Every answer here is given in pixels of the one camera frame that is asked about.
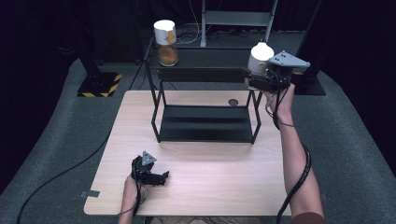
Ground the black metal two-tier rack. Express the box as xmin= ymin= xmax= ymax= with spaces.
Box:
xmin=143 ymin=37 xmax=275 ymax=146

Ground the hand-held gripper cable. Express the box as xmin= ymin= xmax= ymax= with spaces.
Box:
xmin=265 ymin=69 xmax=313 ymax=224
xmin=116 ymin=181 xmax=148 ymax=218

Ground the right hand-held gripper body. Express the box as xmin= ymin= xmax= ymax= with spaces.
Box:
xmin=248 ymin=49 xmax=312 ymax=93

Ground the grey tape piece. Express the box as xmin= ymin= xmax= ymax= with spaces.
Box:
xmin=79 ymin=189 xmax=101 ymax=199

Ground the left hand-held gripper cable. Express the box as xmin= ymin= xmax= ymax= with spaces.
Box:
xmin=116 ymin=181 xmax=148 ymax=218

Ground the black stand with striped base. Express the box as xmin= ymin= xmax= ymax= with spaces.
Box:
xmin=289 ymin=0 xmax=327 ymax=97
xmin=76 ymin=46 xmax=123 ymax=98

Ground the black floor cable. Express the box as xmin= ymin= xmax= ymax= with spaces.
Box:
xmin=17 ymin=132 xmax=112 ymax=224

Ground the glass spice jar white lid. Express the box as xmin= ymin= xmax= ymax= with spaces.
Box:
xmin=153 ymin=19 xmax=179 ymax=68

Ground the white jar with domed lid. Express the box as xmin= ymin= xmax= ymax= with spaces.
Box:
xmin=247 ymin=41 xmax=276 ymax=77

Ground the grey metal frame stand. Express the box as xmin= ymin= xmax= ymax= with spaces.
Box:
xmin=200 ymin=0 xmax=279 ymax=49

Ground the bundle of floor cables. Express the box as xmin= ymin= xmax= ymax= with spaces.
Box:
xmin=174 ymin=22 xmax=204 ymax=49

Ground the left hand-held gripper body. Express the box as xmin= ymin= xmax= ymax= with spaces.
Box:
xmin=131 ymin=150 xmax=162 ymax=186

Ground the dark red sleeve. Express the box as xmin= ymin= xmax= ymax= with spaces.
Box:
xmin=290 ymin=212 xmax=328 ymax=224

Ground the person's right hand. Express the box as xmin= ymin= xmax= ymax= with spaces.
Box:
xmin=262 ymin=82 xmax=296 ymax=125

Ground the right hand-held gripper cable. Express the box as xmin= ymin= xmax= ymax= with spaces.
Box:
xmin=265 ymin=69 xmax=313 ymax=224

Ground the person's left hand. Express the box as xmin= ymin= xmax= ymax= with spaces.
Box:
xmin=122 ymin=174 xmax=148 ymax=207

